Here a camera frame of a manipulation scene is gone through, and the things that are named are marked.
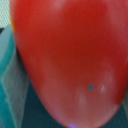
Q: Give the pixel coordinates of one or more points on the translucent greenish gripper finger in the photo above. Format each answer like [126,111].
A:
[14,82]

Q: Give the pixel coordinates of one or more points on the red toy tomato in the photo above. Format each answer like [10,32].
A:
[76,55]

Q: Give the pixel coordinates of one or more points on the beige woven placemat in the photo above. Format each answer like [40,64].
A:
[4,13]

